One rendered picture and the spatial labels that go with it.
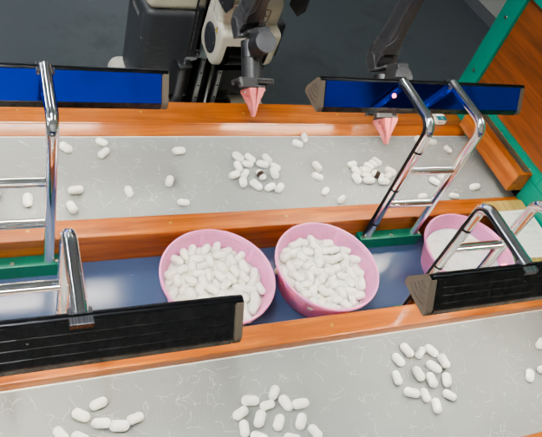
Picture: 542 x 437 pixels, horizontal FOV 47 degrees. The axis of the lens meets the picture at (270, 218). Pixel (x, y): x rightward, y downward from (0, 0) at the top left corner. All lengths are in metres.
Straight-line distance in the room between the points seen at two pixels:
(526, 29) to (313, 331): 1.17
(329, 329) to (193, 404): 0.35
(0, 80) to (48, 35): 2.10
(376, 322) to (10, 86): 0.92
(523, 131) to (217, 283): 1.09
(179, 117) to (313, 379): 0.82
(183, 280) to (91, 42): 2.11
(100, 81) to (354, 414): 0.85
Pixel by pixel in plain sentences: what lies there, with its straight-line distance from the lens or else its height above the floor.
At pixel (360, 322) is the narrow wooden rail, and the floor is 0.76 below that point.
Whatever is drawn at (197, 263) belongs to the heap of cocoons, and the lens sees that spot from 1.46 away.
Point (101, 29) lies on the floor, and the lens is 3.48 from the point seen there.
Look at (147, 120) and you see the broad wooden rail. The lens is 1.73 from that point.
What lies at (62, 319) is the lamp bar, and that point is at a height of 1.11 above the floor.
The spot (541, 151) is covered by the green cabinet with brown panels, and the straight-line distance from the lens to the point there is 2.01.
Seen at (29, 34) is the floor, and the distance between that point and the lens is 3.37.
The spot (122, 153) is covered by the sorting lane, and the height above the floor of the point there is 0.74.
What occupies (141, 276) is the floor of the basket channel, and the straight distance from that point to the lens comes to 1.49.
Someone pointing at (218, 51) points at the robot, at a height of 0.72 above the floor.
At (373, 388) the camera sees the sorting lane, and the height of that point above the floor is 0.74.
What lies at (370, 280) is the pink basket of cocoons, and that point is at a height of 0.75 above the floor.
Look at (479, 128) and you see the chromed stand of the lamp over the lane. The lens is 1.57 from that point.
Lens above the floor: 1.87
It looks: 45 degrees down
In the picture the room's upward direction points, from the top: 23 degrees clockwise
